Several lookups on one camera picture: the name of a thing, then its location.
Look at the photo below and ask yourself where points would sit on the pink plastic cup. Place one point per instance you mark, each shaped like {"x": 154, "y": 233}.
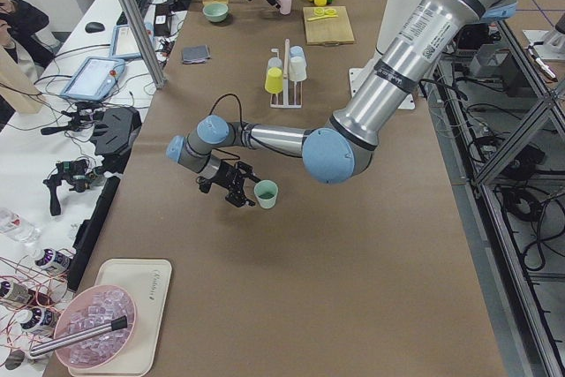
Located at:
{"x": 285, "y": 6}

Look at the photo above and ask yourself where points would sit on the mint green plastic cup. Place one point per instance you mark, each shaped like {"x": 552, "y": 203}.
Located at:
{"x": 266, "y": 192}

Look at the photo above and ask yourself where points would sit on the light blue plastic cup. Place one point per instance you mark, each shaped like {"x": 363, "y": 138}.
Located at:
{"x": 297, "y": 51}

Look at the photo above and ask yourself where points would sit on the grey plastic cup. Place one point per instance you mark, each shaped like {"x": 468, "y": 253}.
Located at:
{"x": 275, "y": 62}

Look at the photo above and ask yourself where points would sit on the white plastic cup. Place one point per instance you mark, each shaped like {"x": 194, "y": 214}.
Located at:
{"x": 297, "y": 70}

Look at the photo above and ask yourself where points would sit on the yellow plastic cup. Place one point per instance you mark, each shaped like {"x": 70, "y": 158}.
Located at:
{"x": 274, "y": 80}

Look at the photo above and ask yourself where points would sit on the mint green bowl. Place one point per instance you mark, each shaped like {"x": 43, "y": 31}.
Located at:
{"x": 215, "y": 12}

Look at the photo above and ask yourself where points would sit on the yellow plastic knife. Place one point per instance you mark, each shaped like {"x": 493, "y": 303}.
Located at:
{"x": 315, "y": 18}

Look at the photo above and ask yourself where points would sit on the wooden cutting board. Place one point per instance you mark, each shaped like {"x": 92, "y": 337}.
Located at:
{"x": 328, "y": 31}

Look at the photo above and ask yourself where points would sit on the grey folded cloth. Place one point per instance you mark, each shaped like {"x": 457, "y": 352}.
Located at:
{"x": 195, "y": 54}

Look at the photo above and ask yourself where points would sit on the cream plastic tray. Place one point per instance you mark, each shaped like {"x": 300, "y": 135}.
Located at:
{"x": 147, "y": 282}

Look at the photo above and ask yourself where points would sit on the black stand base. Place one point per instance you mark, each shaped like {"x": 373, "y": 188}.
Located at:
{"x": 114, "y": 136}

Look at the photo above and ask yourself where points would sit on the blue teach pendant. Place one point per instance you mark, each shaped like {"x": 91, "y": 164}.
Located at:
{"x": 123, "y": 44}
{"x": 94, "y": 79}

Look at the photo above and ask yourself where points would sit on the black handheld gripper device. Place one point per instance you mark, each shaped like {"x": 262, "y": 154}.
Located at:
{"x": 78, "y": 174}

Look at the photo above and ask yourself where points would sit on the black computer mouse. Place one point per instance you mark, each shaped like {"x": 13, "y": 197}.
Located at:
{"x": 94, "y": 27}

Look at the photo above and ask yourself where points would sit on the metal muddler stick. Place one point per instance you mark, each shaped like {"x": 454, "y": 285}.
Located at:
{"x": 59, "y": 343}

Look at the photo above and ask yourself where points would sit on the small purple label bottle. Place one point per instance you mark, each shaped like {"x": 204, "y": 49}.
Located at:
{"x": 51, "y": 261}

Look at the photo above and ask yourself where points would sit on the plastic water bottle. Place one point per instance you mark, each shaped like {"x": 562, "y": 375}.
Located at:
{"x": 17, "y": 228}

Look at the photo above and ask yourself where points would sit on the white wire cup holder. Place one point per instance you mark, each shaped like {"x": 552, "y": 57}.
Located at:
{"x": 292, "y": 93}

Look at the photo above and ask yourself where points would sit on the aluminium frame post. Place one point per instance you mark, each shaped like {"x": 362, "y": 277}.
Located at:
{"x": 136, "y": 24}

